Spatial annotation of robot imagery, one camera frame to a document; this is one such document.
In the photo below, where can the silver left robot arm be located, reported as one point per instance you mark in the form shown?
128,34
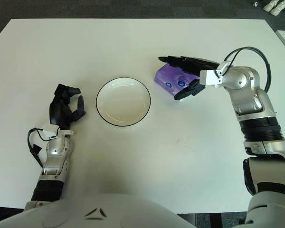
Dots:
54,147

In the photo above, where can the white plate with black rim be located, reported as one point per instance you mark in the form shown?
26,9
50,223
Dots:
123,102

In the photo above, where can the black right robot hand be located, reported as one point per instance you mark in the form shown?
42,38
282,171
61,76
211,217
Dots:
192,64

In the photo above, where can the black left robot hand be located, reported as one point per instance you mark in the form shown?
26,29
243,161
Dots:
58,111

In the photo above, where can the purple tissue paper pack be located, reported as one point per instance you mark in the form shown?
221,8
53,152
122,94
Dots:
166,76

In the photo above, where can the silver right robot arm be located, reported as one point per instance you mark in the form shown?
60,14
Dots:
247,95

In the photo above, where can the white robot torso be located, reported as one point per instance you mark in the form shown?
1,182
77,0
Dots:
85,211

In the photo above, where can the small white floor object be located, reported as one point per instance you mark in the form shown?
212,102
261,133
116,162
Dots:
256,3

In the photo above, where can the white shoe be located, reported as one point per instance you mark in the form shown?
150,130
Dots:
280,8
269,5

